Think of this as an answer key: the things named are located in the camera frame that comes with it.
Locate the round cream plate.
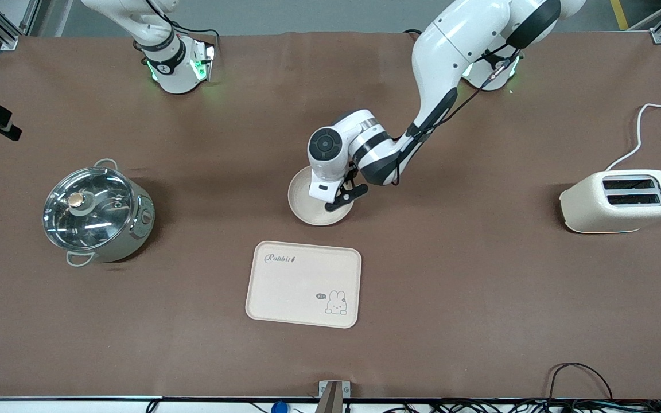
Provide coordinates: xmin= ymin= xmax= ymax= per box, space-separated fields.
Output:
xmin=288 ymin=166 xmax=355 ymax=227

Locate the cream rabbit print tray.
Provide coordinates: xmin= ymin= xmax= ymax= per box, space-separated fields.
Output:
xmin=245 ymin=240 xmax=362 ymax=329

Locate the brown table cover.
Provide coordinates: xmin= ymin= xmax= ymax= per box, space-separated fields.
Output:
xmin=0 ymin=30 xmax=661 ymax=400

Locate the glass pot lid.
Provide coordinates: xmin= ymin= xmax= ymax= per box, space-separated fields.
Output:
xmin=42 ymin=167 xmax=136 ymax=252

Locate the stainless steel pot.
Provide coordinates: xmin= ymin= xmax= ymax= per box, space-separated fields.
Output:
xmin=42 ymin=159 xmax=156 ymax=268

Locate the cream two-slot toaster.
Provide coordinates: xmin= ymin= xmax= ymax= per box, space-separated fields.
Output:
xmin=559 ymin=169 xmax=661 ymax=234

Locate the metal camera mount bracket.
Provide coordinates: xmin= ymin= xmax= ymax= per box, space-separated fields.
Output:
xmin=318 ymin=380 xmax=351 ymax=413

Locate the white toaster power cable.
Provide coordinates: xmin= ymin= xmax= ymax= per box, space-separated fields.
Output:
xmin=605 ymin=102 xmax=661 ymax=172

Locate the black looped cable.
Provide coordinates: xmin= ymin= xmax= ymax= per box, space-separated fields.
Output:
xmin=546 ymin=363 xmax=615 ymax=402

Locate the black cable bundle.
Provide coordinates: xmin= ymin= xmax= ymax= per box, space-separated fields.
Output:
xmin=388 ymin=399 xmax=661 ymax=413

